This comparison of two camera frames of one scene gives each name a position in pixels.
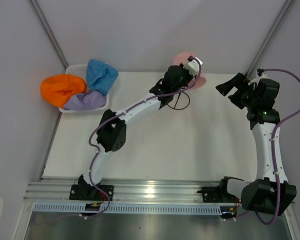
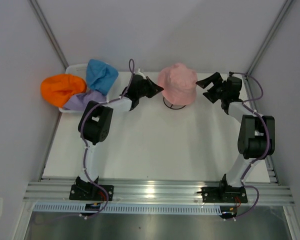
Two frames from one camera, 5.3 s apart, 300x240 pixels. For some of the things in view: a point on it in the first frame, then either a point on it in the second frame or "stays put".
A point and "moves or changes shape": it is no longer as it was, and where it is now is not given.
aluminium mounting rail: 51,191 stays put
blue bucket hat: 100,76 stays put
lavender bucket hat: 87,100 stays put
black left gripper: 189,76 to 154,89
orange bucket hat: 57,89 stays put
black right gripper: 225,88 to 216,77
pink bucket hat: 184,57 moves or changes shape
